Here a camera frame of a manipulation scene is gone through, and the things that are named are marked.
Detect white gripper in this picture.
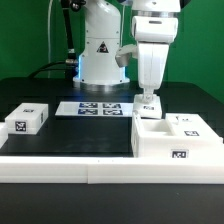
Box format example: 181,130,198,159
132,16,178,102

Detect white cabinet door panel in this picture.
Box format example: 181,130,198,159
133,94,162,119
165,113,222,142

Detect white cabinet box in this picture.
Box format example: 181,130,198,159
131,112,224,159

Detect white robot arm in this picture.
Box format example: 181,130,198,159
59,0,181,102

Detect white cabinet top block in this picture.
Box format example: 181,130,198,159
5,103,49,135

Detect white marker sheet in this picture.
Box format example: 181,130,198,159
55,102,133,117

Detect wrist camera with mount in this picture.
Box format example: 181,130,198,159
115,44,138,68

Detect black cable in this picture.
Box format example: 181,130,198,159
28,0,79,79

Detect white frame border wall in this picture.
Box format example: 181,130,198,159
0,147,224,184

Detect white cable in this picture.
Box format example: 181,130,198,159
47,0,54,79

